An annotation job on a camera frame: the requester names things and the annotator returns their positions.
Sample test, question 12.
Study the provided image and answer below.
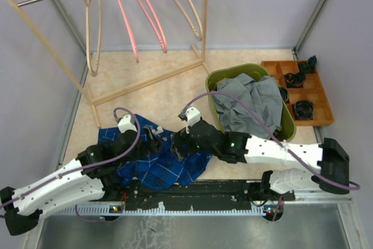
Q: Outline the orange compartment tray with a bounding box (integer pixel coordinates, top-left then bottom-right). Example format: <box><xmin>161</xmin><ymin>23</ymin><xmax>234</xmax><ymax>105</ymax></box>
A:
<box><xmin>261</xmin><ymin>60</ymin><xmax>335</xmax><ymax>127</ymax></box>

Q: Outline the wooden clothes rack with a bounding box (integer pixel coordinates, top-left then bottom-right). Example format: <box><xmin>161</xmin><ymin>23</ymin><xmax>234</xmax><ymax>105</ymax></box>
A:
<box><xmin>7</xmin><ymin>0</ymin><xmax>211</xmax><ymax>128</ymax></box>

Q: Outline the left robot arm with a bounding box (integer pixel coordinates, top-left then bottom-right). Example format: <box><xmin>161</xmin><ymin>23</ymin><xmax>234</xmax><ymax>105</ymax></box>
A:
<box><xmin>1</xmin><ymin>130</ymin><xmax>164</xmax><ymax>236</ymax></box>

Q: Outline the pink hanger with grey shirt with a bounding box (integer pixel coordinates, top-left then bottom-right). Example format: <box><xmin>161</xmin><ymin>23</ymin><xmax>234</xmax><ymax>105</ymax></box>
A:
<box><xmin>117</xmin><ymin>0</ymin><xmax>139</xmax><ymax>64</ymax></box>

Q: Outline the black part in tray corner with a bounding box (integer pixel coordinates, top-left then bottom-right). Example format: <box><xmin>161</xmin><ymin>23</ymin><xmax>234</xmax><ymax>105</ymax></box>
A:
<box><xmin>298</xmin><ymin>55</ymin><xmax>317</xmax><ymax>74</ymax></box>

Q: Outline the blue plaid shirt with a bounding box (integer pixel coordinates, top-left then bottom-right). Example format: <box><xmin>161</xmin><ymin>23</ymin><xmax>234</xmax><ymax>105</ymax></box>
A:
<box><xmin>114</xmin><ymin>129</ymin><xmax>213</xmax><ymax>190</ymax></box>

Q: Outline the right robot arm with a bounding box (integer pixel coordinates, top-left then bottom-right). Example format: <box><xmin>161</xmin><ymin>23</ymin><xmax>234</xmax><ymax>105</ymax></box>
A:
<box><xmin>171</xmin><ymin>120</ymin><xmax>350</xmax><ymax>200</ymax></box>

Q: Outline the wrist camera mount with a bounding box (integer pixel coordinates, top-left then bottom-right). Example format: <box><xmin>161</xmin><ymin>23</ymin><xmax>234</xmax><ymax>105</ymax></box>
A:
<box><xmin>117</xmin><ymin>114</ymin><xmax>138</xmax><ymax>134</ymax></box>
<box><xmin>178</xmin><ymin>107</ymin><xmax>201</xmax><ymax>134</ymax></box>

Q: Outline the beige hanger with blue shirt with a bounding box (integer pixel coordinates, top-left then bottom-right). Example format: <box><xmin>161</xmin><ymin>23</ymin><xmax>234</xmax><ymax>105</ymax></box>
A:
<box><xmin>69</xmin><ymin>0</ymin><xmax>103</xmax><ymax>77</ymax></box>

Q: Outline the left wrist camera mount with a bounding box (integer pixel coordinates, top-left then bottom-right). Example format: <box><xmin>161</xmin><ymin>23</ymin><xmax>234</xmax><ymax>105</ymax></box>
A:
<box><xmin>117</xmin><ymin>114</ymin><xmax>138</xmax><ymax>134</ymax></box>

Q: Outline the green plastic basket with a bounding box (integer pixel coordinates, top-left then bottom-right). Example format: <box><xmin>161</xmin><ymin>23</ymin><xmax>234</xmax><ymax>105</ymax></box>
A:
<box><xmin>205</xmin><ymin>64</ymin><xmax>297</xmax><ymax>141</ymax></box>

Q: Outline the black part beside basket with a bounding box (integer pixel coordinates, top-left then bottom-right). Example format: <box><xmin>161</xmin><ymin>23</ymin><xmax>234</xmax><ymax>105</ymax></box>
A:
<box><xmin>279</xmin><ymin>86</ymin><xmax>290</xmax><ymax>103</ymax></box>

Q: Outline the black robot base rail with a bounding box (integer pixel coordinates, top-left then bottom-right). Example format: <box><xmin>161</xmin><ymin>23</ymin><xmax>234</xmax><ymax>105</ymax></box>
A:
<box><xmin>59</xmin><ymin>180</ymin><xmax>295</xmax><ymax>220</ymax></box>

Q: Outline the pink hanger with white shirt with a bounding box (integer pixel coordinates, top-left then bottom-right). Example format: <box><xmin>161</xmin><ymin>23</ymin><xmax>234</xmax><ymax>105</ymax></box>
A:
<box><xmin>136</xmin><ymin>0</ymin><xmax>168</xmax><ymax>54</ymax></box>

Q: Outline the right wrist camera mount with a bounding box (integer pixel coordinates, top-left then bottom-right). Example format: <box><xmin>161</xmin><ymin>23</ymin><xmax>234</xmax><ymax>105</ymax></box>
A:
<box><xmin>178</xmin><ymin>107</ymin><xmax>201</xmax><ymax>134</ymax></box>

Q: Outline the black cable bundle in tray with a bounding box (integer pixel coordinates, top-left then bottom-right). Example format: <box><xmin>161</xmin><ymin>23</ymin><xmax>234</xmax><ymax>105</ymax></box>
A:
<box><xmin>284</xmin><ymin>71</ymin><xmax>307</xmax><ymax>89</ymax></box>

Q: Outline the black round part in tray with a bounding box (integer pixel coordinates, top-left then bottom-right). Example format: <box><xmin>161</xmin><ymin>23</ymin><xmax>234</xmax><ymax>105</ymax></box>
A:
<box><xmin>293</xmin><ymin>100</ymin><xmax>314</xmax><ymax>120</ymax></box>

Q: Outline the grey shirt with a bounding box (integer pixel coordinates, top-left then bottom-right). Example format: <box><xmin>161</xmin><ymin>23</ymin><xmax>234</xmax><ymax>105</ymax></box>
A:
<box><xmin>212</xmin><ymin>73</ymin><xmax>283</xmax><ymax>139</ymax></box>

